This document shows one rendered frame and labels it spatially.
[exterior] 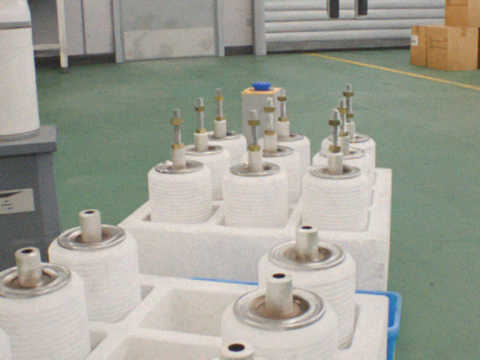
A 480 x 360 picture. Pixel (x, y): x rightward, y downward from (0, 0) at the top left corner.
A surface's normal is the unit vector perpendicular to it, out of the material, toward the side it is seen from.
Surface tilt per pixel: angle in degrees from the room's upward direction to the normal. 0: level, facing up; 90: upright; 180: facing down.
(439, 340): 0
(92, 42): 90
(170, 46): 90
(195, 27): 90
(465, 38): 90
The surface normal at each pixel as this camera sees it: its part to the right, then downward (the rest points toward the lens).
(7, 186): 0.33, 0.22
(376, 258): -0.22, 0.22
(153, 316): 0.96, 0.03
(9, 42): 0.56, 0.16
